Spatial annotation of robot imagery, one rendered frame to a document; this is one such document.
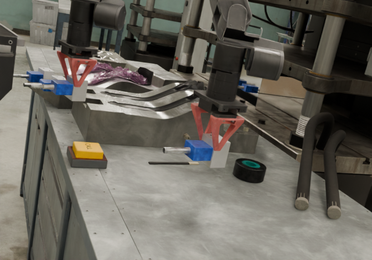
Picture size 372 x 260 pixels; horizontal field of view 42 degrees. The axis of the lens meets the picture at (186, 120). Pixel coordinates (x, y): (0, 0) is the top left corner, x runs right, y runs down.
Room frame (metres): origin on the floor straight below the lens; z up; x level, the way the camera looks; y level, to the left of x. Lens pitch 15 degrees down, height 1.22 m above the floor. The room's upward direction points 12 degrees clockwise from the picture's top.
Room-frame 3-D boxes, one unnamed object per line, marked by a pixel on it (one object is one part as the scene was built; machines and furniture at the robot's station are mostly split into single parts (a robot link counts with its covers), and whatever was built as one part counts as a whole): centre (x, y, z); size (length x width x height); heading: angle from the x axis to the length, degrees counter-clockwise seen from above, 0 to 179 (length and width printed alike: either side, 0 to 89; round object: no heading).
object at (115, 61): (2.11, 0.41, 0.84); 0.20 x 0.15 x 0.07; 114
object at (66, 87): (1.14, 0.32, 0.94); 0.13 x 0.05 x 0.05; 128
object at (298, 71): (2.27, -0.51, 0.96); 1.29 x 0.83 x 0.18; 24
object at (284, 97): (2.21, -0.45, 0.87); 0.50 x 0.27 x 0.17; 114
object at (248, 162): (1.16, -0.18, 0.82); 0.08 x 0.08 x 0.04
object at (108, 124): (1.39, 0.06, 0.87); 0.50 x 0.26 x 0.14; 114
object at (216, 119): (0.90, -0.06, 0.98); 0.07 x 0.07 x 0.09; 33
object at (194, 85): (1.39, 0.08, 0.92); 0.35 x 0.16 x 0.09; 114
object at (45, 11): (7.59, 2.37, 0.49); 0.60 x 0.42 x 0.33; 104
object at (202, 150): (0.90, -0.03, 0.93); 0.13 x 0.05 x 0.05; 122
